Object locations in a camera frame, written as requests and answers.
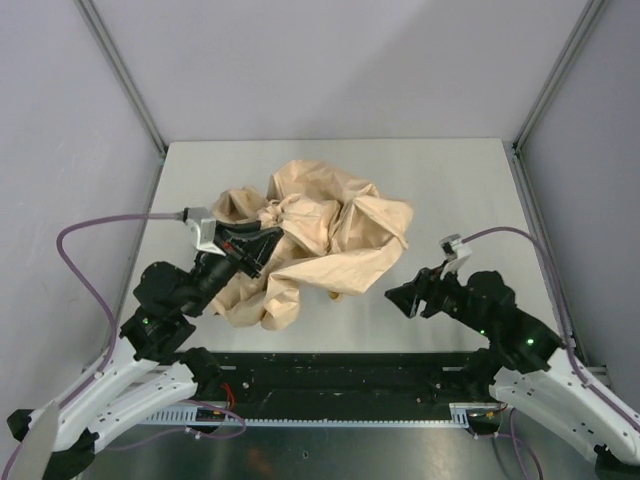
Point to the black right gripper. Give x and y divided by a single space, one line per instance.
426 293

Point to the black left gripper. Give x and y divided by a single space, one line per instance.
242 252

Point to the beige folding umbrella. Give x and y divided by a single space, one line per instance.
340 235

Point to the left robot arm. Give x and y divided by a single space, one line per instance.
142 370

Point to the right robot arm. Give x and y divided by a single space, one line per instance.
527 366

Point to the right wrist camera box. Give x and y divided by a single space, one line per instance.
456 252

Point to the grey cable duct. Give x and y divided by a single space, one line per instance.
455 415

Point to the left aluminium frame post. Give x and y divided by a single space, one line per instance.
106 44

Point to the aluminium frame post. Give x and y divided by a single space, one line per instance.
106 44
579 36

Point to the right aluminium frame post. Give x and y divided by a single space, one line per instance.
579 36

